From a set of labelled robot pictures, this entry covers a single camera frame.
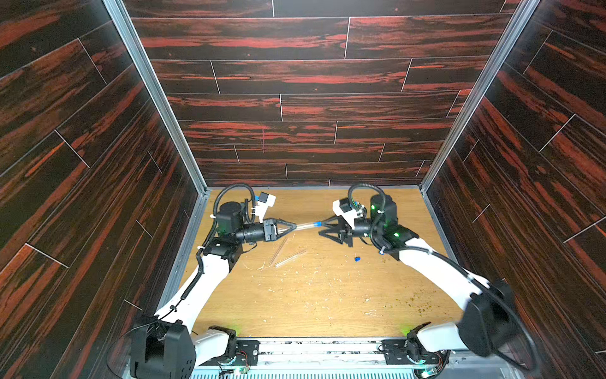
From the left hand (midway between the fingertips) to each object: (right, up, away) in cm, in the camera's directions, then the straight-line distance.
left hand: (295, 231), depth 70 cm
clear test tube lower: (-3, -14, +26) cm, 30 cm away
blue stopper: (+7, +2, +2) cm, 8 cm away
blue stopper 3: (+22, -5, -10) cm, 25 cm away
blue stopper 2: (+25, -14, +26) cm, 39 cm away
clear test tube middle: (-8, -10, +29) cm, 32 cm away
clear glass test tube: (+4, +1, +1) cm, 4 cm away
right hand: (+9, +2, +5) cm, 10 cm away
